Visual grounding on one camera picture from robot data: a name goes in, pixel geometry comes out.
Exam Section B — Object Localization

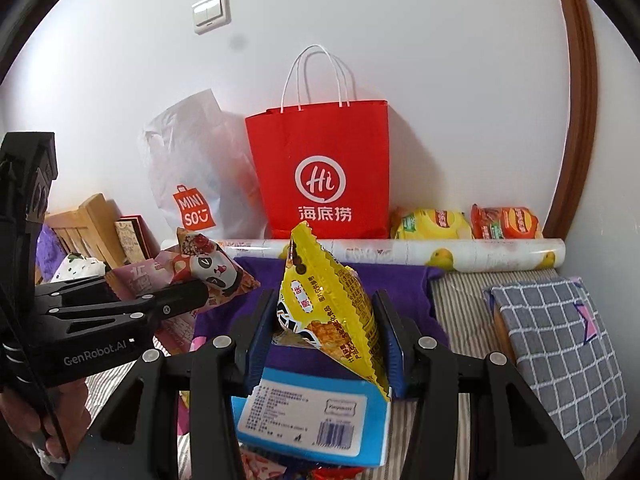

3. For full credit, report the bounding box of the yellow triangle snack packet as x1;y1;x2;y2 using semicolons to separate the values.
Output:
277;221;390;401

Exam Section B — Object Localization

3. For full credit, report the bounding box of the red Haidilao paper bag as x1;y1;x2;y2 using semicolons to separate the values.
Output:
245;54;390;240

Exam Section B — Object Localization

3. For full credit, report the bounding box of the small red snack packet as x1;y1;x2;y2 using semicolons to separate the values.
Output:
307;466;364;480

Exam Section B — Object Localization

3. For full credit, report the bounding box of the white Miniso plastic bag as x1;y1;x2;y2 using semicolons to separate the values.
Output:
138;89;268;240

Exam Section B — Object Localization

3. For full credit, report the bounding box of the purple towel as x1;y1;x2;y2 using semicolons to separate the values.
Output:
192;256;450;380

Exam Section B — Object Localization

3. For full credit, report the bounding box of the grey checked fabric bundle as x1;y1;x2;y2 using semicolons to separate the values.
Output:
485;278;629;469

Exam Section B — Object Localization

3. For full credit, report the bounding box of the white spotted plush pillow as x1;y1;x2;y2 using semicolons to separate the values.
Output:
50;254;106;283

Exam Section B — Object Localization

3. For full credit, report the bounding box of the striped quilted mattress cover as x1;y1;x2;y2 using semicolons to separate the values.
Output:
81;266;622;480

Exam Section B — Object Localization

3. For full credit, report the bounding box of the orange chips bag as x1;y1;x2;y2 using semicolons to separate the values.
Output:
471;204;542;240

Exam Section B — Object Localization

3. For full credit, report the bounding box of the blue tissue box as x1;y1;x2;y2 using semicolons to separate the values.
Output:
231;368;390;468

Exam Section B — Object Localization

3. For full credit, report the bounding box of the white wall switch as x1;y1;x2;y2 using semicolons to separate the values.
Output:
192;0;231;35

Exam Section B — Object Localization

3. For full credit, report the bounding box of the yellow chips bag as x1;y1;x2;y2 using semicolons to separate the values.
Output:
390;209;473;240

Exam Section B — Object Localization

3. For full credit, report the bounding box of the wooden headboard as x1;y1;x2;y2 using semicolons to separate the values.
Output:
36;193;127;283

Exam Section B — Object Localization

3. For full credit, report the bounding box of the pink yellow snack packet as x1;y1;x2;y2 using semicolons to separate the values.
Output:
177;391;192;479

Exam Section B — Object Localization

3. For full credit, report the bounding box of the left hand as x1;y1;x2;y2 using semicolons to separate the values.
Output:
1;378;91;460

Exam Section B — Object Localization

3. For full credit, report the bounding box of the strawberry candy bag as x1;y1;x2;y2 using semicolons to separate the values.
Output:
240;448;286;480

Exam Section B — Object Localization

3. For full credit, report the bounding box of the panda print snack packet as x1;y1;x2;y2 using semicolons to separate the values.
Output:
105;228;260;354

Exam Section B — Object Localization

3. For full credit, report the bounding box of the brown wooden door frame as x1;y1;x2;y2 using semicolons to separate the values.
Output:
544;0;599;240

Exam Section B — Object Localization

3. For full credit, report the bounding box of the lemon print paper roll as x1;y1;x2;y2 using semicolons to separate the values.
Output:
160;237;566;273

